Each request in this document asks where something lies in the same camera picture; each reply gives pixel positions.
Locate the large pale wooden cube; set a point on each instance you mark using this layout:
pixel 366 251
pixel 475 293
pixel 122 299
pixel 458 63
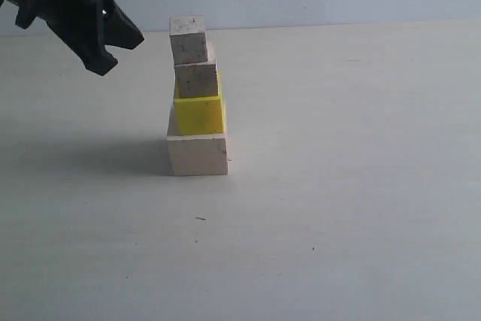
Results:
pixel 196 155

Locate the medium wooden cube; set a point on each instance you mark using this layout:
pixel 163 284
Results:
pixel 198 79

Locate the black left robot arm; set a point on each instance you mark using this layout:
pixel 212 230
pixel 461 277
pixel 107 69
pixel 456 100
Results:
pixel 87 27

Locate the yellow cube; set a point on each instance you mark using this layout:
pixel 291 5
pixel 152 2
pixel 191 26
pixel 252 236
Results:
pixel 200 115

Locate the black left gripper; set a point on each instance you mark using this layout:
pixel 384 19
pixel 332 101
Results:
pixel 85 26

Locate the small pale wooden cube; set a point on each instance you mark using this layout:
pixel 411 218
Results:
pixel 188 39

